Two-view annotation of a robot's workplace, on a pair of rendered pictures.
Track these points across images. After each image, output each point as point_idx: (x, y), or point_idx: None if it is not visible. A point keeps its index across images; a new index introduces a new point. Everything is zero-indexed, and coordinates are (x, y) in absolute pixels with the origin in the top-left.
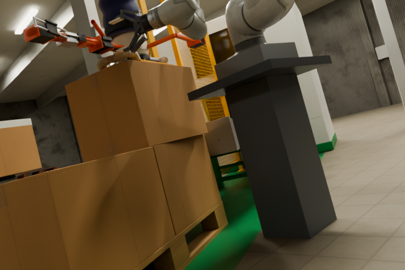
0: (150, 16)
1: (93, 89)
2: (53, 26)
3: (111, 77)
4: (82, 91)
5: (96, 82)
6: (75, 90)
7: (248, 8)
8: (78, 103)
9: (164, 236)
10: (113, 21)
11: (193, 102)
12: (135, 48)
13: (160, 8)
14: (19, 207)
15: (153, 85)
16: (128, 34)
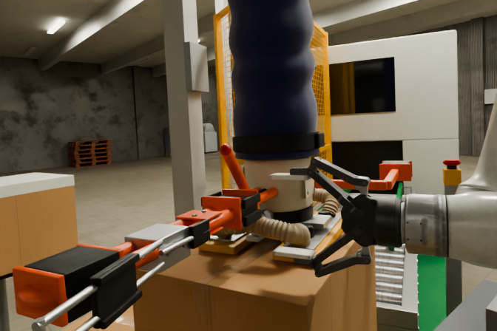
0: (416, 230)
1: (197, 318)
2: (123, 274)
3: (251, 322)
4: (169, 305)
5: (206, 308)
6: (151, 292)
7: None
8: (153, 323)
9: None
10: (283, 179)
11: (370, 294)
12: (331, 273)
13: (461, 222)
14: None
15: (336, 326)
16: (286, 162)
